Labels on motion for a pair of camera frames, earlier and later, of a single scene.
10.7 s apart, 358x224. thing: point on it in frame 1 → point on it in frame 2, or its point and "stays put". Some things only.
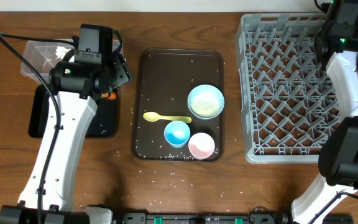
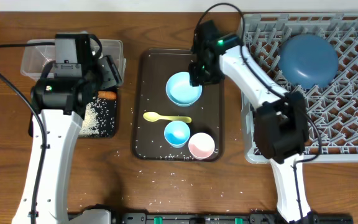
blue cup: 177,134 stays put
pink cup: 201,145 stays put
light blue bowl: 206,101 → 179,91
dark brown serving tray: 165,79 stays put
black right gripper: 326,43 → 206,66
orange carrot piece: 110,96 stays put
